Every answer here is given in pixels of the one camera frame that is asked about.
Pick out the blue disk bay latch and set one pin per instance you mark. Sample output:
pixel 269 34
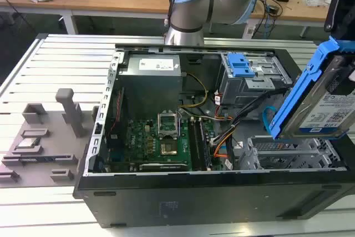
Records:
pixel 240 66

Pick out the black graphics card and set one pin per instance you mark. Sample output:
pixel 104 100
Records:
pixel 163 167

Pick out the hard disk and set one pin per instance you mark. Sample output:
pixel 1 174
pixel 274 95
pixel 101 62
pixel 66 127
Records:
pixel 319 103

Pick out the black RAM slot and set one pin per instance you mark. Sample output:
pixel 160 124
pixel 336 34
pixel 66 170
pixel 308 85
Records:
pixel 194 145
pixel 203 145

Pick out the grey parts rack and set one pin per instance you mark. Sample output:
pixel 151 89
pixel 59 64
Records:
pixel 50 165

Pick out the metal disk bay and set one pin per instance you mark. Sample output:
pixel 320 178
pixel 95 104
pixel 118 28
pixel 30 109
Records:
pixel 258 87

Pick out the silver CPU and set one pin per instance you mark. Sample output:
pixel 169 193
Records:
pixel 27 143

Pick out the green motherboard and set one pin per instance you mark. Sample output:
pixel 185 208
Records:
pixel 144 142

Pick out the black PC case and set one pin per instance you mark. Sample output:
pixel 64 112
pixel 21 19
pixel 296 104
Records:
pixel 194 201

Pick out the grey power supply unit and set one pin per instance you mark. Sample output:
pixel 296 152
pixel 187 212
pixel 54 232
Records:
pixel 151 81

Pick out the metal drive cage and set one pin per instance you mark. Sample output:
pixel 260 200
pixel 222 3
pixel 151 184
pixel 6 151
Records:
pixel 288 151

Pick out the CPU socket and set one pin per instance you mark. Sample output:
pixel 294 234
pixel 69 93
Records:
pixel 169 149

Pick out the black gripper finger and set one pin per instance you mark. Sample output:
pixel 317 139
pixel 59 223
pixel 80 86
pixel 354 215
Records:
pixel 335 4

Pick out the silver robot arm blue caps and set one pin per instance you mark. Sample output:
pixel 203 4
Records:
pixel 191 6

